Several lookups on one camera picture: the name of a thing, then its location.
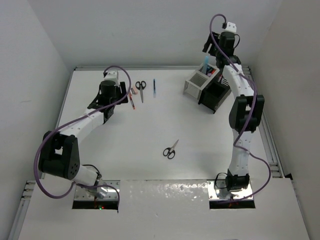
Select thin red pencil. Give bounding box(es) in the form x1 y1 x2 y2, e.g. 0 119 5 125
128 93 136 110

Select light blue highlighter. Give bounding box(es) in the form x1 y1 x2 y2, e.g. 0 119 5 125
202 56 209 75

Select blue dark pen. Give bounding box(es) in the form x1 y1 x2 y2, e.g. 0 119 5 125
153 78 157 98

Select black handled scissors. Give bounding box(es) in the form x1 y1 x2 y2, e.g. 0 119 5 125
162 139 179 160

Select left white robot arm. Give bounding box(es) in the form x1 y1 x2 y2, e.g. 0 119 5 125
36 79 128 188

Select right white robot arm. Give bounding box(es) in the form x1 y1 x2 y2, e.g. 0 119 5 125
202 31 265 191

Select white pink eraser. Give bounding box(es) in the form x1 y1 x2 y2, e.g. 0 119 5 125
130 87 138 95

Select white slatted container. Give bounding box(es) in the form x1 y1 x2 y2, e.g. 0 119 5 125
183 63 220 101

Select black slatted container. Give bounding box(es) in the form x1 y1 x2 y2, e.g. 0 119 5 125
198 73 231 114

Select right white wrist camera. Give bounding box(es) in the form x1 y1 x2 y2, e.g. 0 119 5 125
222 22 237 34

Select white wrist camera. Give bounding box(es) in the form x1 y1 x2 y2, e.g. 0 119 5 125
103 70 119 82
222 22 237 34

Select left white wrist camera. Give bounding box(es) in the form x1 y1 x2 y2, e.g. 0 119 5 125
103 70 119 82

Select blue handled scissors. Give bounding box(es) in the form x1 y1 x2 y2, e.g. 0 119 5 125
135 80 147 103

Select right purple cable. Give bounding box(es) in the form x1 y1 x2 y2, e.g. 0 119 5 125
209 14 272 201

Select purple cable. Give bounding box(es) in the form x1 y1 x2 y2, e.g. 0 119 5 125
209 14 272 201
33 65 133 208

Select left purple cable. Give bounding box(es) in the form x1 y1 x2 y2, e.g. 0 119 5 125
33 65 133 208

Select black base cable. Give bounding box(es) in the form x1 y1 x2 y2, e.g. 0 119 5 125
82 163 102 178

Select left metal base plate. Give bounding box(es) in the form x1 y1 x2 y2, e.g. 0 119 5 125
74 180 121 202

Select metal base plate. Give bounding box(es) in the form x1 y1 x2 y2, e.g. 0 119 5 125
74 180 121 202
207 179 254 203

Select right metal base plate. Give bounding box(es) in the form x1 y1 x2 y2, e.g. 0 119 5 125
207 179 254 203

